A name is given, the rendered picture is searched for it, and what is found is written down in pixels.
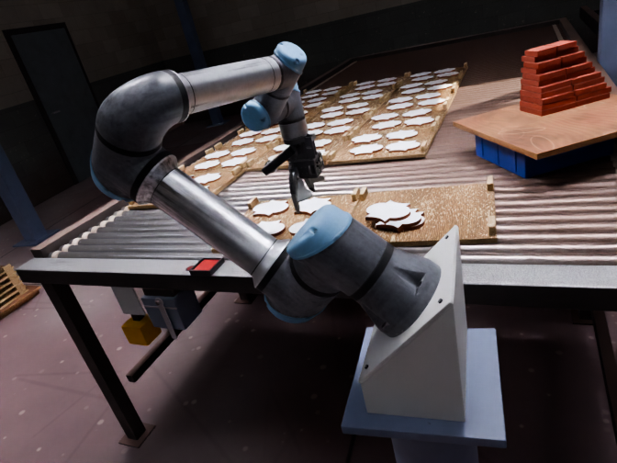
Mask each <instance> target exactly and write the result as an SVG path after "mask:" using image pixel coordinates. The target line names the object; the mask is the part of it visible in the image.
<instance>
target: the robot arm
mask: <svg viewBox="0 0 617 463"><path fill-rule="evenodd" d="M306 62H307V56H306V54H305V52H304V51H303V50H301V49H300V48H299V47H298V46H297V45H295V44H293V43H290V42H285V41H284V42H281V43H279V44H278V45H277V47H276V49H275V50H274V54H273V55H272V56H267V57H262V58H257V59H252V60H247V61H242V62H234V63H228V64H223V65H219V66H214V67H208V68H204V69H199V70H194V71H189V72H184V73H176V72H174V71H172V70H161V71H156V72H152V73H146V74H144V75H141V76H139V77H136V78H134V79H132V80H130V81H128V82H126V83H125V84H123V85H121V86H120V87H118V88H117V89H116V90H114V91H113V92H112V93H110V94H109V95H108V97H107V98H106V99H105V100H104V101H103V103H102V104H101V106H100V108H99V109H98V111H97V114H96V120H95V137H94V143H93V150H92V151H91V155H90V167H91V176H92V179H93V181H94V183H95V185H96V186H97V187H98V189H99V190H100V191H101V192H103V193H104V194H105V195H107V196H108V197H110V198H113V199H115V200H119V201H120V200H121V199H123V200H125V201H126V202H130V201H135V202H136V203H138V204H139V205H143V204H152V205H154V206H155V207H156V208H158V209H160V210H161V211H162V212H164V213H165V214H166V215H168V216H169V217H171V218H172V219H173V220H175V221H177V222H178V223H179V224H181V225H182V226H184V227H185V228H186V229H188V230H189V231H191V232H192V233H193V234H194V235H196V236H197V237H198V238H200V239H201V240H203V241H204V242H205V243H207V244H208V245H210V246H211V247H213V248H214V249H215V250H217V251H218V252H220V253H221V254H223V255H224V256H226V257H227V258H228V259H230V260H231V261H232V262H233V263H234V264H236V265H238V266H239V267H240V268H242V269H243V270H244V271H246V272H247V273H249V274H250V275H251V276H252V279H253V284H254V287H255V288H257V289H258V290H259V291H261V292H262V293H263V294H264V301H265V302H266V306H267V308H268V310H269V311H270V312H272V313H273V314H274V316H275V317H276V318H278V319H280V320H282V321H284V322H290V323H302V322H307V321H309V320H311V319H312V318H314V317H315V316H317V315H319V314H320V313H321V312H323V311H324V309H325V308H326V306H327V305H328V304H329V303H330V302H331V301H332V300H333V299H334V298H335V297H336V296H337V295H338V294H339V293H340V292H341V291H342V292H343V293H344V294H346V295H347V296H349V297H350V298H352V299H353V300H355V301H356V302H358V303H359V304H360V305H361V307H362V308H363V309H364V311H365V312H366V314H367V315H368V316H369V317H370V319H371V320H372V321H373V323H374V324H375V325H376V327H377V328H378V329H379V330H380V331H381V332H382V333H384V334H386V335H387V336H389V337H396V336H399V335H400V334H402V333H404V332H405V331H406V330H407V329H409V327H410V326H411V325H412V324H413V323H414V322H415V321H416V320H417V319H418V318H419V317H420V315H421V314H422V313H423V311H424V310H425V308H426V307H427V305H428V304H429V302H430V301H431V299H432V297H433V295H434V293H435V291H436V289H437V287H438V285H439V282H440V279H441V273H442V270H441V268H440V267H439V266H438V265H437V264H435V263H434V262H433V261H432V260H430V259H428V258H425V257H422V256H419V255H416V254H412V253H408V252H405V251H402V250H399V249H398V248H396V247H394V246H393V245H392V244H390V243H388V242H387V241H386V240H384V239H383V238H381V237H380V236H378V235H377V234H376V233H374V232H373V231H371V230H370V229H368V228H367V227H365V226H364V225H363V224H362V223H361V222H359V221H358V220H356V219H355V218H353V217H352V215H351V214H350V213H348V212H346V211H343V210H341V209H339V208H338V207H336V206H334V205H331V204H327V205H324V206H322V207H321V208H319V209H318V210H317V211H316V212H315V213H314V214H313V215H312V216H311V217H310V218H309V219H308V220H307V221H306V222H305V224H304V225H303V226H302V227H301V228H300V229H299V230H298V232H297V233H296V234H295V236H294V237H293V239H292V240H290V239H284V240H277V239H276V238H275V237H274V236H272V235H271V234H270V233H268V232H267V231H265V230H264V229H262V228H261V227H259V226H258V225H257V224H255V223H254V222H253V221H251V220H249V219H248V218H247V217H245V216H244V215H242V214H241V213H240V212H239V211H238V210H236V209H235V208H233V207H232V206H231V205H229V204H228V203H226V202H225V201H224V200H222V199H221V198H219V197H218V196H216V195H215V194H213V193H212V192H211V191H209V190H208V189H207V188H205V187H204V186H202V185H201V184H199V183H198V182H197V181H196V180H195V179H193V178H192V177H190V176H189V175H187V174H186V173H185V172H183V171H182V170H180V169H179V168H178V164H177V159H176V157H175V156H174V155H173V154H171V153H170V152H168V151H167V150H165V149H164V148H163V147H162V144H163V137H164V135H165V133H166V131H168V130H169V129H170V128H171V127H172V126H173V125H174V124H177V123H181V122H184V121H185V120H186V119H187V118H188V116H189V114H193V113H197V112H199V111H203V110H207V109H210V108H213V107H219V106H223V105H227V104H229V103H233V102H237V101H240V100H243V99H247V98H250V97H254V99H253V100H250V101H248V103H246V104H244V105H243V107H242V109H241V118H242V121H243V123H244V124H245V126H246V127H247V128H248V129H249V130H252V131H261V130H264V129H268V128H270V126H272V125H274V124H276V123H277V122H278V125H279V129H280V132H281V136H282V138H283V140H284V144H285V145H289V146H288V147H287V148H286V149H284V150H283V151H282V152H281V153H279V154H278V155H277V156H276V157H275V158H274V159H273V160H272V161H267V162H266V163H265V165H264V168H263V169H262V172H263V173H264V174H265V175H269V174H272V173H274V172H275V171H276V169H277V167H278V166H280V165H281V164H282V163H284V162H285V161H286V160H287V159H288V171H289V174H288V183H289V189H290V194H291V197H292V201H293V205H294V208H295V210H296V211H297V213H300V206H299V202H301V201H303V200H306V199H308V198H311V196H312V191H313V192H316V190H315V186H314V183H317V182H319V181H321V180H324V176H323V175H321V174H320V173H321V172H322V171H323V169H325V167H324V162H323V159H322V154H321V152H320V151H317V149H316V145H315V141H314V140H315V139H316V135H315V133H310V134H308V132H309V130H308V125H307V122H306V118H305V113H304V109H303V105H302V101H301V96H300V90H299V89H298V85H297V80H298V78H299V76H300V75H301V74H302V73H303V72H302V71H303V69H304V67H305V65H306ZM299 178H302V179H303V180H302V179H299ZM304 181H305V182H304ZM305 183H306V185H307V186H308V189H306V188H305Z"/></svg>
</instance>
